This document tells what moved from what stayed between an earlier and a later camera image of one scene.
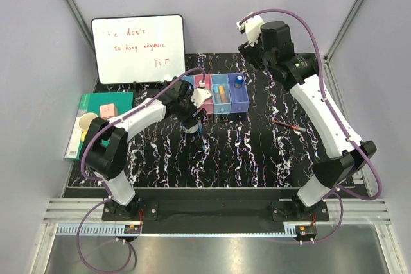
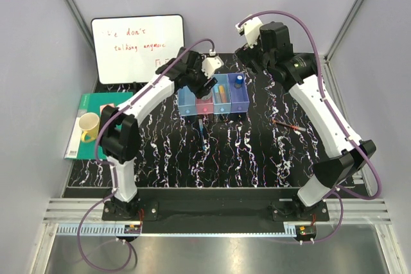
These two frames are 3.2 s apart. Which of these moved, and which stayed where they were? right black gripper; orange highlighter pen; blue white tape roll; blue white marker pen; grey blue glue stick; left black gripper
Moved: left black gripper; blue white tape roll
Stayed: orange highlighter pen; grey blue glue stick; blue white marker pen; right black gripper
